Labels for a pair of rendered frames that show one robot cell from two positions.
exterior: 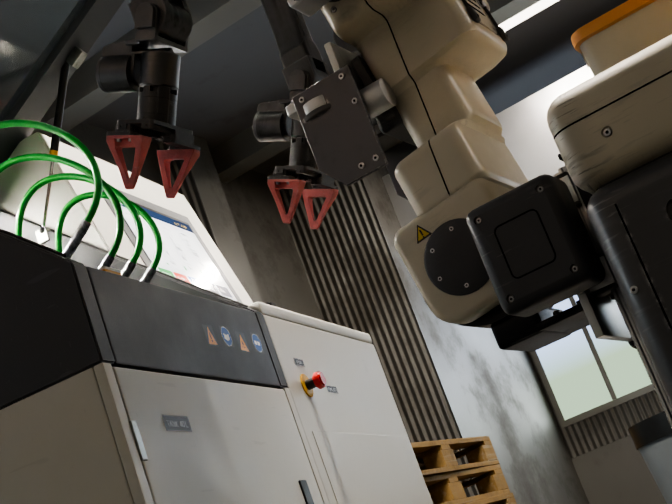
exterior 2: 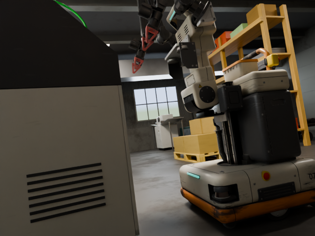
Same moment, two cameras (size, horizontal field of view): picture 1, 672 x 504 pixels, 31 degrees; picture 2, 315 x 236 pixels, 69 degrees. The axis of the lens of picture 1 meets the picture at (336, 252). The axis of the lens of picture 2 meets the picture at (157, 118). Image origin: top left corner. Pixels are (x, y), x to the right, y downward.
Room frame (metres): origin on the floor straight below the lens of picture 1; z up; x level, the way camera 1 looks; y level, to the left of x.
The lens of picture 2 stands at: (0.70, 0.95, 0.52)
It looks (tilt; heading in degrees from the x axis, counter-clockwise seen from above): 4 degrees up; 321
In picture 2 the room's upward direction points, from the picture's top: 7 degrees counter-clockwise
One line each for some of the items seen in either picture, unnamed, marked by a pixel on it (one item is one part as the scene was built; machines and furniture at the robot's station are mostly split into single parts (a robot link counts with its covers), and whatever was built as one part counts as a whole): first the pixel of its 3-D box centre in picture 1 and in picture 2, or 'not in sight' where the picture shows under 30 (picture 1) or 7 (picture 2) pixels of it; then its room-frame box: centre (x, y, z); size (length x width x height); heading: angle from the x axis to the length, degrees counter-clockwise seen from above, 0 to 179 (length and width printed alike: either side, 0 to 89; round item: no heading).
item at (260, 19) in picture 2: not in sight; (235, 90); (3.68, -3.87, 1.33); 2.87 x 0.76 x 2.66; 155
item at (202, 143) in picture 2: not in sight; (202, 137); (3.54, -2.33, 0.37); 1.25 x 0.89 x 0.74; 152
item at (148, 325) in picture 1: (185, 338); not in sight; (2.01, 0.30, 0.87); 0.62 x 0.04 x 0.16; 164
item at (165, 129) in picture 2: not in sight; (166, 132); (6.73, -4.19, 0.58); 2.46 x 0.61 x 1.16; 155
